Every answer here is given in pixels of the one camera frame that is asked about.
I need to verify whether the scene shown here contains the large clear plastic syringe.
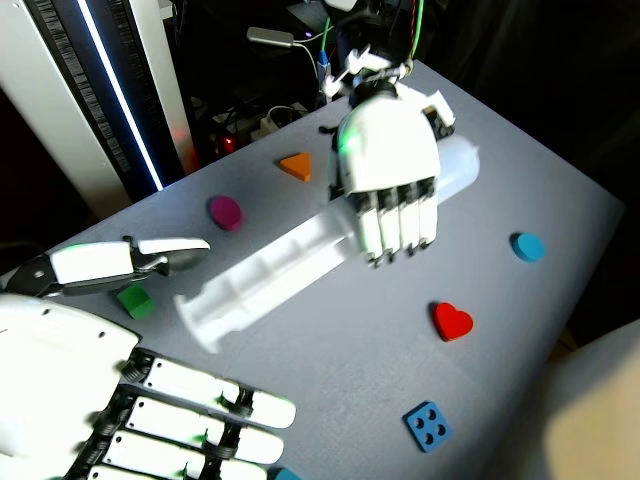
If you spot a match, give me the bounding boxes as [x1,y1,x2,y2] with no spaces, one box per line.
[173,137,482,355]

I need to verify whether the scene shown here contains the green cube block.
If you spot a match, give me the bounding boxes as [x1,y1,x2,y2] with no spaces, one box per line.
[116,284,158,321]

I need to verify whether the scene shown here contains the magenta round block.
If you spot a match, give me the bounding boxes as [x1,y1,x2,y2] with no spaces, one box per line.
[208,195,245,232]

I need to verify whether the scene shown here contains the grey table cloth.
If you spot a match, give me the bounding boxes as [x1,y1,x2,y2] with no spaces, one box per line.
[0,59,627,480]

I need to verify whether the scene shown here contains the white tower with light strip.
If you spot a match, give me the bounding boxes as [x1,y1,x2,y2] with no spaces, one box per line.
[0,0,201,206]

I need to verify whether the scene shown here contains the orange triangle block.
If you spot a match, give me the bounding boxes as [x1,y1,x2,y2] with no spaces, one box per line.
[278,152,313,183]

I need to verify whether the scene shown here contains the white power strip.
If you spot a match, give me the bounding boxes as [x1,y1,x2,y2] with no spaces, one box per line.
[248,103,309,144]

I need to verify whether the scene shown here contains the blue square block four holes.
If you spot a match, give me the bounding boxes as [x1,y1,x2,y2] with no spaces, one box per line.
[402,400,455,454]

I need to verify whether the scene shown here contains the grey adapter box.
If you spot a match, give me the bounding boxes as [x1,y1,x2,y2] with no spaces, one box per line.
[246,27,296,50]

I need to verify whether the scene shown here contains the red heart block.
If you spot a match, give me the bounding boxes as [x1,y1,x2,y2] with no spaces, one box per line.
[430,300,475,343]

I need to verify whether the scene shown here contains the light blue round block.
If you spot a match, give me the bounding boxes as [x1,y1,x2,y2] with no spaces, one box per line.
[509,232,547,263]

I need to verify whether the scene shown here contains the pale beige blurred object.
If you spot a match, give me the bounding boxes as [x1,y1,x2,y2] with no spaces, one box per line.
[537,319,640,480]

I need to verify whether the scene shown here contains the white cable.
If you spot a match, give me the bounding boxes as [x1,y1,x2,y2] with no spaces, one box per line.
[292,42,321,76]

